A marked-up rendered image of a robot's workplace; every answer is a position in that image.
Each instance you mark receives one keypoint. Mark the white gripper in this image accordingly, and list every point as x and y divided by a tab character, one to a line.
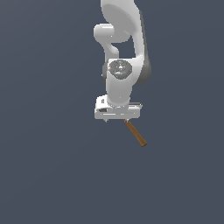
116	112

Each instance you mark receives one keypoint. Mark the brown wooden stick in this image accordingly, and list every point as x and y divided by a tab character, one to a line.
136	133

